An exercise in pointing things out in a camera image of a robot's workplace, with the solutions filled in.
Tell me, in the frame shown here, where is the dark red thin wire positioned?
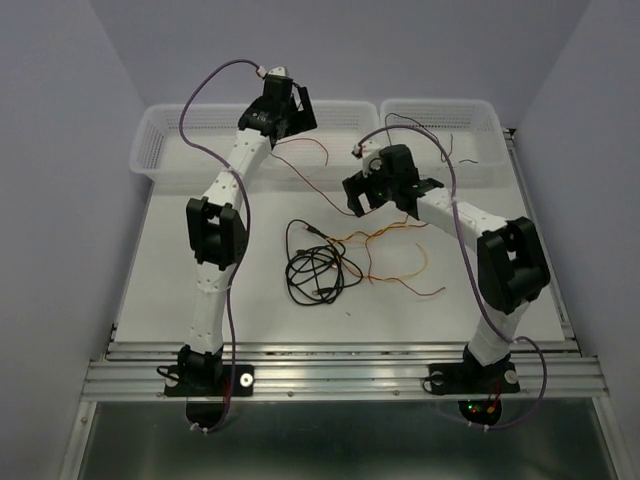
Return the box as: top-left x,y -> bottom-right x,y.
269,137 -> 359,217

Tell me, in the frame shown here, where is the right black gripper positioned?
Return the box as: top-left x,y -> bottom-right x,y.
343,158 -> 399,216

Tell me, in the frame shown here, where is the orange yellow thin wire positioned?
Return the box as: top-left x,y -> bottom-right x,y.
329,214 -> 449,301

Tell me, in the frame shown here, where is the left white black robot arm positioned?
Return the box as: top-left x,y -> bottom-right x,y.
177,67 -> 317,394

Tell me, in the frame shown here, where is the left white perforated basket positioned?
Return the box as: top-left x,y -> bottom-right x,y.
129,104 -> 246,186

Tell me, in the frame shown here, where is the right white perforated basket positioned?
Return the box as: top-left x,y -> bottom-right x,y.
377,99 -> 510,188

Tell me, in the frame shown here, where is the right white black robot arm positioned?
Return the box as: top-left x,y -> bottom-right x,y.
342,142 -> 550,390

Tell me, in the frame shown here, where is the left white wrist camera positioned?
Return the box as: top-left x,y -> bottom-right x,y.
256,66 -> 290,82

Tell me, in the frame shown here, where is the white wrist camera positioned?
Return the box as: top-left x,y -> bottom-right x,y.
256,66 -> 290,82
352,140 -> 384,177

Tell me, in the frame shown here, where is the black usb cable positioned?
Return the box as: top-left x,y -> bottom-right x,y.
283,218 -> 365,306

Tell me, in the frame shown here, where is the white perforated basket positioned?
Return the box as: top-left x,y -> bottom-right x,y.
260,100 -> 379,182
377,99 -> 510,188
129,104 -> 246,186

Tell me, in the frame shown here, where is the middle white perforated basket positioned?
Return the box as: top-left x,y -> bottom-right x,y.
260,100 -> 379,182

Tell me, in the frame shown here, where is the aluminium extrusion rail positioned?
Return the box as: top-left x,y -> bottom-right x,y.
81,340 -> 609,402

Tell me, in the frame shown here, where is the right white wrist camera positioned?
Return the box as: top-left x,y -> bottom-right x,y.
352,140 -> 384,177

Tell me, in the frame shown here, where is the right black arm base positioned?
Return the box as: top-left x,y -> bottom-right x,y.
421,346 -> 521,430

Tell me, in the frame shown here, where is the dark brown thin wire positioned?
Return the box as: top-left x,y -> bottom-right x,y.
383,112 -> 481,165

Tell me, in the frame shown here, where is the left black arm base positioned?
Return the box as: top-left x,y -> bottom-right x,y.
156,345 -> 255,434

